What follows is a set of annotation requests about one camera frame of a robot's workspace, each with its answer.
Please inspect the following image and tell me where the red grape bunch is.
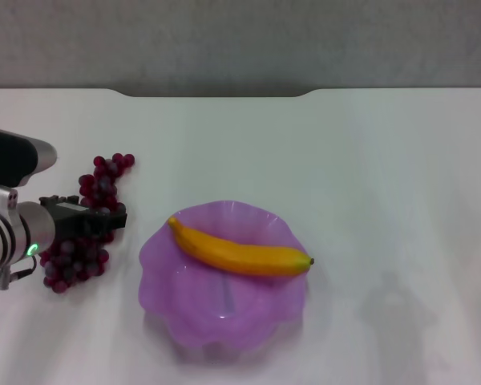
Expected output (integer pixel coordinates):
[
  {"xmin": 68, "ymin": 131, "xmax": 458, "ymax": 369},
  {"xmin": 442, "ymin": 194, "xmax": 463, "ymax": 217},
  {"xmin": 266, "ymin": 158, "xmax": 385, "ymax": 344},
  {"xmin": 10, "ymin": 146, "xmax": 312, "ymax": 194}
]
[{"xmin": 38, "ymin": 152, "xmax": 136, "ymax": 294}]

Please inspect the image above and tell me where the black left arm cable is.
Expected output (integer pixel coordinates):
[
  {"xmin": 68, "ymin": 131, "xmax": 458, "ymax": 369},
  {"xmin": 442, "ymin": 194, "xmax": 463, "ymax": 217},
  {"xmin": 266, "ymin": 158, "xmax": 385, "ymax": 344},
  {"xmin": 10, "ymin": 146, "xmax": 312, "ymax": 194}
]
[{"xmin": 0, "ymin": 254, "xmax": 39, "ymax": 290}]

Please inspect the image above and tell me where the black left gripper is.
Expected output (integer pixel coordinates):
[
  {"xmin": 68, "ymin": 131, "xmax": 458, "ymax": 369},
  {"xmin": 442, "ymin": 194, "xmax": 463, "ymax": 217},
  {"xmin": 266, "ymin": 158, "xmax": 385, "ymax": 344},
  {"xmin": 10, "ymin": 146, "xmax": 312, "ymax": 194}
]
[{"xmin": 38, "ymin": 193, "xmax": 129, "ymax": 246}]

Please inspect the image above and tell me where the yellow banana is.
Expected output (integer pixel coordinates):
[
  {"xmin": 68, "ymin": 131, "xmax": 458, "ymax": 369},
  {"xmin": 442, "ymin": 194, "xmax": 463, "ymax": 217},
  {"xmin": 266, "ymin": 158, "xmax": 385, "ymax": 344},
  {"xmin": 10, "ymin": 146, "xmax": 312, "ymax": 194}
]
[{"xmin": 167, "ymin": 215, "xmax": 316, "ymax": 278}]

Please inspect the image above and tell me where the purple wavy plastic plate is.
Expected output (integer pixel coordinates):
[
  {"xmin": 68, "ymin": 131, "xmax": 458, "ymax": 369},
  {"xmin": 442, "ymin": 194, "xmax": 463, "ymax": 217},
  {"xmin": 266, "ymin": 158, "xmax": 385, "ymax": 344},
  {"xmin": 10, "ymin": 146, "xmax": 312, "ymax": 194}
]
[{"xmin": 138, "ymin": 201, "xmax": 312, "ymax": 364}]

